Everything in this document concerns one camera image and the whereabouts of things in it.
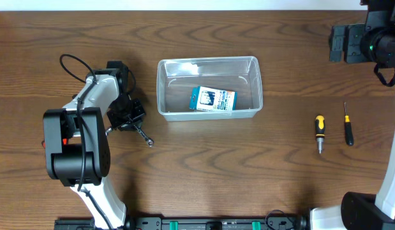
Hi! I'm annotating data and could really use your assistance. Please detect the silver double ring wrench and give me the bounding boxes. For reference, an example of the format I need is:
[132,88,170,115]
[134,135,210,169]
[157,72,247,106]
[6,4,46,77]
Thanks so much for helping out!
[105,125,154,147]

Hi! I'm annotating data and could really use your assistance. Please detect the blue white bit set box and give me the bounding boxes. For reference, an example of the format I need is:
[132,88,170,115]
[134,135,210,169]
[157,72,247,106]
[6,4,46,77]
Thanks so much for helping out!
[190,86,238,112]

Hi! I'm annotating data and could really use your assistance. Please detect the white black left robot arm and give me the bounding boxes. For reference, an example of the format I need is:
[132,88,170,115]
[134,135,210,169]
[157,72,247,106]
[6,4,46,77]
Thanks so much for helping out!
[42,61,154,229]

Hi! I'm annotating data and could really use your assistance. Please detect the clear plastic container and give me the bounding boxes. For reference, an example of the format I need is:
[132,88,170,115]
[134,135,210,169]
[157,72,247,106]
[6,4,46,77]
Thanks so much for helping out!
[156,56,264,121]

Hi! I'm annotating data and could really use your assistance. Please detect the stubby yellow black screwdriver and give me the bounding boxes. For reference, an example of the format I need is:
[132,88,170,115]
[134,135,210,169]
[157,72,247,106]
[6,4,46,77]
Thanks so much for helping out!
[315,115,326,154]

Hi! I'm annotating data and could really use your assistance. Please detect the slim yellow black screwdriver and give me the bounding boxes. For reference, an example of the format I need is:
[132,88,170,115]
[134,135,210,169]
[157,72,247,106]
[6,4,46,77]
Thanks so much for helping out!
[343,102,354,146]

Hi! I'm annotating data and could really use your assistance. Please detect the black mounting rail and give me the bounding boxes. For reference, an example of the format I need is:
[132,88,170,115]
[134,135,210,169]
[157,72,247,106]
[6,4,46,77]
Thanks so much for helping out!
[54,209,313,230]

